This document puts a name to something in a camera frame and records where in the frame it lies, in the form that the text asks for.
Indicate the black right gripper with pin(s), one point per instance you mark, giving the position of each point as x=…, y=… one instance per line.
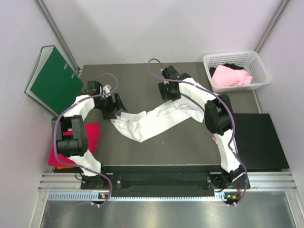
x=164, y=96

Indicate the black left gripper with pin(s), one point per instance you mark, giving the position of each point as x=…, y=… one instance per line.
x=109, y=114

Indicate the white t shirt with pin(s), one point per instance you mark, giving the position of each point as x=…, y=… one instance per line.
x=145, y=125

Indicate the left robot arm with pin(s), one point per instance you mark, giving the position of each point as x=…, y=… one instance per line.
x=70, y=140

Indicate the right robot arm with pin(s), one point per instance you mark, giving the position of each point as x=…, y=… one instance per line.
x=218, y=119

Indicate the red folded t shirt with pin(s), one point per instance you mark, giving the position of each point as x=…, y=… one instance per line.
x=93, y=133

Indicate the pink t shirt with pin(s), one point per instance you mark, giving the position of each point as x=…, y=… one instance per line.
x=225, y=76

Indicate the black t shirt in basket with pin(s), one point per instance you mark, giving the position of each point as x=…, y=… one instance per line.
x=231, y=66

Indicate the orange cloth under red shirt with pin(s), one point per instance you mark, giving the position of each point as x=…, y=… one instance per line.
x=63, y=167

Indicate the white plastic laundry basket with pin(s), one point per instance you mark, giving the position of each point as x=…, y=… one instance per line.
x=249, y=60

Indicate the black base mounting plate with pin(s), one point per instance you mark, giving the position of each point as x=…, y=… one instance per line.
x=147, y=191

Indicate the black flat box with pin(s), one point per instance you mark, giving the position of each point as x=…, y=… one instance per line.
x=258, y=144

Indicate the green ring binder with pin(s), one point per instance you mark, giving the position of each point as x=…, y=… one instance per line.
x=53, y=83

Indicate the aluminium frame rail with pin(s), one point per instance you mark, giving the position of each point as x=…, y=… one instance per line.
x=262, y=181

